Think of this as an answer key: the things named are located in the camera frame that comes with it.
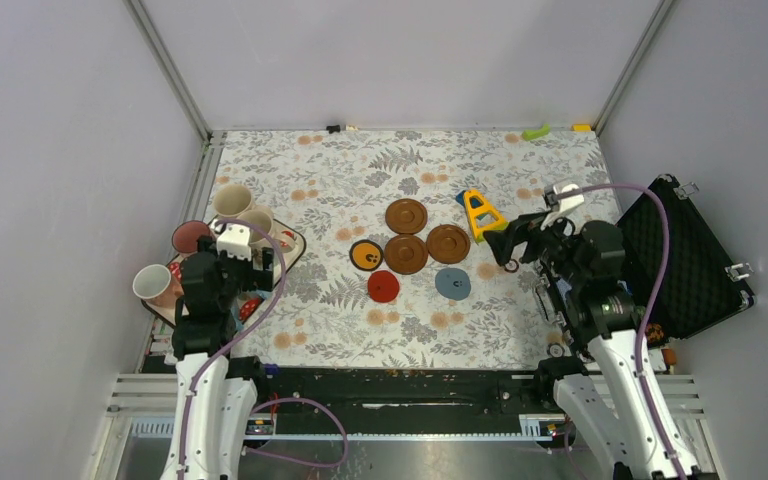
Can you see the red round coaster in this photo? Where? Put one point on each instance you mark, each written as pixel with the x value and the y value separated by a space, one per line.
pixel 383 287

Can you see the cream mug with handle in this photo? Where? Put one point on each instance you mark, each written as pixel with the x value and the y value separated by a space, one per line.
pixel 262 220

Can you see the pink mug white inside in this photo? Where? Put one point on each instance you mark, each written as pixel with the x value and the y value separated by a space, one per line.
pixel 158 286

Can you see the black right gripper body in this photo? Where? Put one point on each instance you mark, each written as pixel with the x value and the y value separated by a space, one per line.
pixel 553 245

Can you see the small ring poker chip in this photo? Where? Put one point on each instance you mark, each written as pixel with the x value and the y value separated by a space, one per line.
pixel 512 266

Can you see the brown wooden coaster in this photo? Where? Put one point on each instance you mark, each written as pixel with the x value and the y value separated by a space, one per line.
pixel 406 216
pixel 406 254
pixel 448 244

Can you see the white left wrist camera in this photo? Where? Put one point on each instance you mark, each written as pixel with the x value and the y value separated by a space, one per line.
pixel 233 240

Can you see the brown wooden coaster top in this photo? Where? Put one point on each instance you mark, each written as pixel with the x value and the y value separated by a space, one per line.
pixel 406 216

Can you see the white mushroom pattern tray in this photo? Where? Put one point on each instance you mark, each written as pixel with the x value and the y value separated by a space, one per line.
pixel 293 245

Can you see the floral tablecloth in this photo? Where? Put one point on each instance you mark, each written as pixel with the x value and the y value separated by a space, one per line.
pixel 334 190

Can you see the yellow black-rimmed coaster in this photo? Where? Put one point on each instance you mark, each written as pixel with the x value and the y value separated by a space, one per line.
pixel 366 255

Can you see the green plastic block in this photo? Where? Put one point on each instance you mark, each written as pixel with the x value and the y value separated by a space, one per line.
pixel 537 133

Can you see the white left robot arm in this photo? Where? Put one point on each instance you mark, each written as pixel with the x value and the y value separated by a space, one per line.
pixel 215 394

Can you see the yellow toy shape sorter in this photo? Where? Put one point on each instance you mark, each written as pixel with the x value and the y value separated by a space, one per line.
pixel 482 216

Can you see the black poker chip case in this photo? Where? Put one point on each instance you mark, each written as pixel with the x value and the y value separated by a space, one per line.
pixel 675 269

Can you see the blue-grey round coaster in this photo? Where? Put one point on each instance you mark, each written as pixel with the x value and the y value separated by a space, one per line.
pixel 453 284

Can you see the pink mug dark rim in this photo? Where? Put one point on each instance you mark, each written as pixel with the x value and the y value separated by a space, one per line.
pixel 185 237

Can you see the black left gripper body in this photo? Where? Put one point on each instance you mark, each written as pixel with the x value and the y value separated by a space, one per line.
pixel 242 272

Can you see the cream mug far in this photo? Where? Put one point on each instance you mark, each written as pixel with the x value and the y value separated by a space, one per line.
pixel 233 200

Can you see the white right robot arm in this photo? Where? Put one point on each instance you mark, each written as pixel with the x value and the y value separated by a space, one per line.
pixel 607 389

